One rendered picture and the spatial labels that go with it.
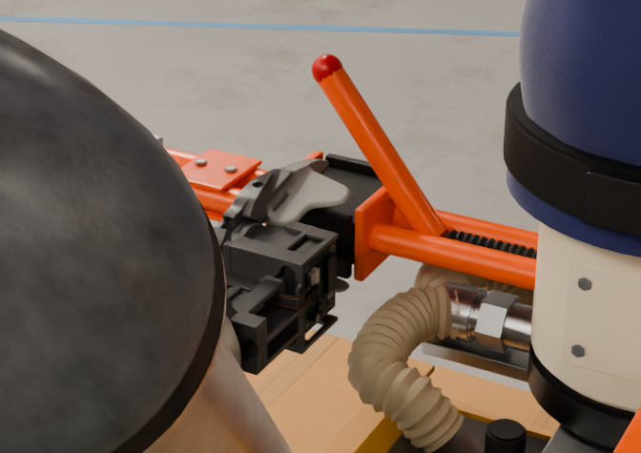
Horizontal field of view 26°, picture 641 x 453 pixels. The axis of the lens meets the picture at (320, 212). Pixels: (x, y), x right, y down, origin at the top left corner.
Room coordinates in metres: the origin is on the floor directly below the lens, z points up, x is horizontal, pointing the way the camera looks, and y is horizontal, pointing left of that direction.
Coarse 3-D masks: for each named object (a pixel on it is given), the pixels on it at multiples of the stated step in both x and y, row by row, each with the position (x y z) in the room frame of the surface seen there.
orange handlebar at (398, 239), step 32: (192, 160) 1.01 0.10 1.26; (224, 160) 1.01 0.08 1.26; (256, 160) 1.01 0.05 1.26; (224, 192) 0.97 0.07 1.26; (384, 224) 0.91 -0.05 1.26; (448, 224) 0.92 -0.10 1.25; (480, 224) 0.91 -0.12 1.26; (416, 256) 0.88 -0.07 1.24; (448, 256) 0.87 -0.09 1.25; (480, 256) 0.86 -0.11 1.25; (512, 256) 0.86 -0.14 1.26; (640, 416) 0.66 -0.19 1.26; (640, 448) 0.63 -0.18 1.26
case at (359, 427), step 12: (372, 408) 1.12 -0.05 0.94; (468, 408) 1.12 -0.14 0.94; (360, 420) 1.10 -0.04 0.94; (372, 420) 1.10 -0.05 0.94; (348, 432) 1.08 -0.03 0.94; (360, 432) 1.08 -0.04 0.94; (540, 432) 1.08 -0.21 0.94; (552, 432) 1.08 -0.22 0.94; (336, 444) 1.06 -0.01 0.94; (348, 444) 1.06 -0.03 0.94; (360, 444) 1.06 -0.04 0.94
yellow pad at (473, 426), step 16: (464, 416) 0.83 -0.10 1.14; (480, 416) 0.84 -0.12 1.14; (384, 432) 0.82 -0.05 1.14; (400, 432) 0.82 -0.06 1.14; (464, 432) 0.81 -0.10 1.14; (480, 432) 0.81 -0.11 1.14; (496, 432) 0.78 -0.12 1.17; (512, 432) 0.78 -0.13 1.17; (528, 432) 0.82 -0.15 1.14; (368, 448) 0.80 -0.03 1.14; (384, 448) 0.80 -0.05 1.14; (400, 448) 0.79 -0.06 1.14; (416, 448) 0.79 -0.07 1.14; (448, 448) 0.79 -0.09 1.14; (464, 448) 0.79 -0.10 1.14; (480, 448) 0.79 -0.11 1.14; (496, 448) 0.77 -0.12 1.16; (512, 448) 0.77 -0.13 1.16; (528, 448) 0.79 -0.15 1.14; (544, 448) 0.79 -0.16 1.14
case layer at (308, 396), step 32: (288, 352) 1.85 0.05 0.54; (320, 352) 1.85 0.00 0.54; (256, 384) 1.76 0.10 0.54; (288, 384) 1.76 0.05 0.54; (320, 384) 1.76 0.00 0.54; (448, 384) 1.76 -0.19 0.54; (480, 384) 1.76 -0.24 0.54; (288, 416) 1.68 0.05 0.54; (320, 416) 1.68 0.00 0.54; (352, 416) 1.68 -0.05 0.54; (512, 416) 1.68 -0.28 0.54; (544, 416) 1.68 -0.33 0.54; (320, 448) 1.60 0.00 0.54
